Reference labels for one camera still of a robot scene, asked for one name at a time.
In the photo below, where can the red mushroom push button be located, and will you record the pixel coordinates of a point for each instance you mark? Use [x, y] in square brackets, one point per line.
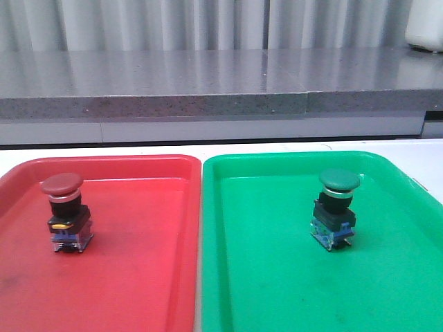
[70, 224]

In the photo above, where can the grey stone counter ledge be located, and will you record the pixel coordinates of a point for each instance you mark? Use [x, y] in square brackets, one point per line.
[217, 83]

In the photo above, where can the green mushroom push button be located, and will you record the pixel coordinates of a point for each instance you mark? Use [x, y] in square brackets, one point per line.
[333, 221]

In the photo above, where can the white container on counter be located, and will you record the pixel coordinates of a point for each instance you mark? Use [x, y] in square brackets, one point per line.
[424, 26]

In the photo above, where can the red plastic tray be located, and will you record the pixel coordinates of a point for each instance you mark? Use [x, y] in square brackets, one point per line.
[138, 272]

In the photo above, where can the green plastic tray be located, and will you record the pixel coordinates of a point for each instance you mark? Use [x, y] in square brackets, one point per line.
[263, 271]

